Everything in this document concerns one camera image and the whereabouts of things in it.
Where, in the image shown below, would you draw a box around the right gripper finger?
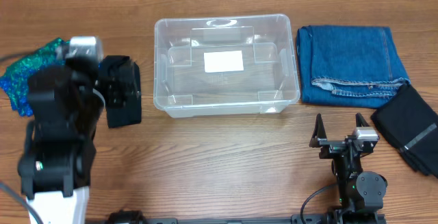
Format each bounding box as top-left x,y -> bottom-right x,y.
309,114 -> 327,148
355,113 -> 370,127

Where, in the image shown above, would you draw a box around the black socks bundle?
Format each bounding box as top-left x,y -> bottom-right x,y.
99,55 -> 142,129

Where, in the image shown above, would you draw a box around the blue green sparkly fabric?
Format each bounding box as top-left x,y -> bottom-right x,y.
1,38 -> 69,116

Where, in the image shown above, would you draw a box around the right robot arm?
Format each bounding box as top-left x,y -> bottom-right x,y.
309,113 -> 388,224

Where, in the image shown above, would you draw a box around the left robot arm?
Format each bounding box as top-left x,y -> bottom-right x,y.
18,55 -> 142,223

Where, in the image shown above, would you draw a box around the black folded cloth right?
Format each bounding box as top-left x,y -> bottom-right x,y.
371,84 -> 437,177

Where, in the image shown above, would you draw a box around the folded blue denim jeans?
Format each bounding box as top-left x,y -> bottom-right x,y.
296,25 -> 410,109

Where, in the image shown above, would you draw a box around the clear plastic storage bin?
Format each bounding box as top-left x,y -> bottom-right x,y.
153,14 -> 300,118

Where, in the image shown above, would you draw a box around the white label in bin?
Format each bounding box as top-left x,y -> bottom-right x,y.
204,51 -> 244,73

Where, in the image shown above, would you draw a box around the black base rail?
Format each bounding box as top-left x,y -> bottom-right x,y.
85,214 -> 387,224

